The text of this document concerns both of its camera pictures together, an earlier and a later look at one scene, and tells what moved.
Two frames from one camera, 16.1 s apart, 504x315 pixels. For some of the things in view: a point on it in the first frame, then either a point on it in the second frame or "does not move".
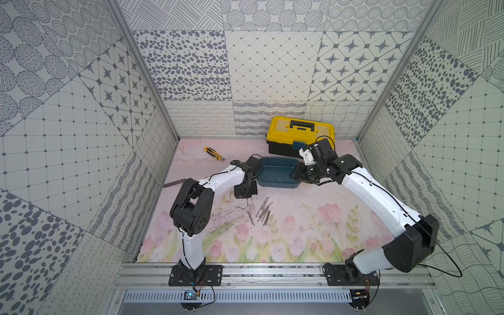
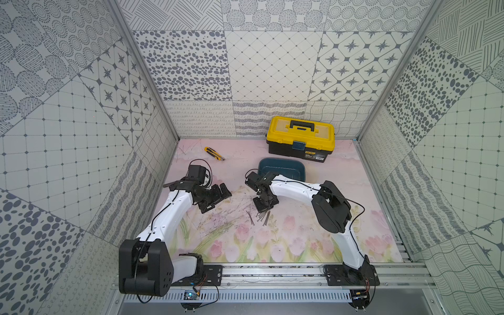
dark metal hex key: [167, 184] does not move
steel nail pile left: [250, 218] does not move
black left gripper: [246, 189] -> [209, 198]
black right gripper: [299, 175] -> [261, 208]
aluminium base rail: [157, 276] does not move
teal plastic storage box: [275, 172] does not move
